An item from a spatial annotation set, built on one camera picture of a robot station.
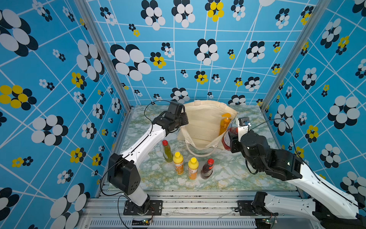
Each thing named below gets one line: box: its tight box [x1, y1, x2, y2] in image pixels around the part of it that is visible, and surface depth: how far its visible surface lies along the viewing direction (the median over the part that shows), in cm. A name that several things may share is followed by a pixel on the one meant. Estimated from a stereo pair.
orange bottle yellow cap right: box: [187, 156, 199, 180], surface depth 70 cm
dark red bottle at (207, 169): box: [200, 158, 215, 180], surface depth 75 cm
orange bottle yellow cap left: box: [172, 151, 184, 176], surface depth 72 cm
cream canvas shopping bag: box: [177, 100, 239, 157], surface depth 88 cm
